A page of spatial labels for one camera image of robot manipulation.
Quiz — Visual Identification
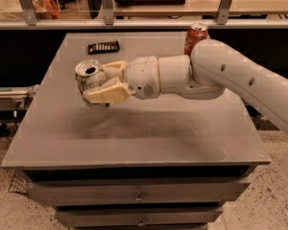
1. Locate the orange snack bag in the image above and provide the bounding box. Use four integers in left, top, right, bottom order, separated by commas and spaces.
31, 0, 60, 19

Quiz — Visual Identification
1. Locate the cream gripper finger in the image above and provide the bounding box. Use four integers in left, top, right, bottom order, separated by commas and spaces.
102, 60, 129, 81
83, 77, 134, 104

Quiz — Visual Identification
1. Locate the metal shelf bracket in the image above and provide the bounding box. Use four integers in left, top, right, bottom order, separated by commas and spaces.
215, 0, 232, 25
102, 0, 114, 25
19, 0, 38, 26

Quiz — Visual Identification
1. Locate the wire mesh basket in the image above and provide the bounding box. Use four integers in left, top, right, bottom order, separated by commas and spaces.
8, 172, 29, 196

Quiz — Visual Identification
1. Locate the grey drawer cabinet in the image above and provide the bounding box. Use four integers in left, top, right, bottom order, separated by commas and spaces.
2, 33, 270, 230

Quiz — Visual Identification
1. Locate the left metal shelf bracket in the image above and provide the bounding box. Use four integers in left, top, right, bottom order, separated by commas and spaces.
19, 0, 38, 26

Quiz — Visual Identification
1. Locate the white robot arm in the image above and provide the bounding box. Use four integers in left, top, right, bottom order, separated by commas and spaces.
78, 39, 288, 134

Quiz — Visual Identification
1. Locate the top grey drawer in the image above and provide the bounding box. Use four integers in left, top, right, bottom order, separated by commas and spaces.
25, 177, 250, 206

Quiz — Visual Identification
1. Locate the right metal shelf bracket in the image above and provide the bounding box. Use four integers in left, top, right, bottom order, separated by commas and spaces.
215, 0, 232, 25

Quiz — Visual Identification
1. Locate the black rxbar chocolate bar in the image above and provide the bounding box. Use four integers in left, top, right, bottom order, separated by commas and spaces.
88, 40, 120, 55

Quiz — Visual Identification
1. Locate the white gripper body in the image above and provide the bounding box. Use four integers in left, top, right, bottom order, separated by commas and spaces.
124, 56, 160, 100

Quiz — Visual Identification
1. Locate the white green 7up can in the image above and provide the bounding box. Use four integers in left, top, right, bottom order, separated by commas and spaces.
75, 59, 106, 94

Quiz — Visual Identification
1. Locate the orange soda can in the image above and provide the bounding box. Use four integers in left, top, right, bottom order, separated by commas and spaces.
184, 23, 208, 56

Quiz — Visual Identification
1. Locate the grey drawer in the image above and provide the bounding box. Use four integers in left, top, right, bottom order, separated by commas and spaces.
56, 207, 223, 228
25, 177, 250, 206

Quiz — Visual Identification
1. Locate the middle metal shelf bracket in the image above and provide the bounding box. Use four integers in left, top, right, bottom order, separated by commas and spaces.
102, 0, 114, 25

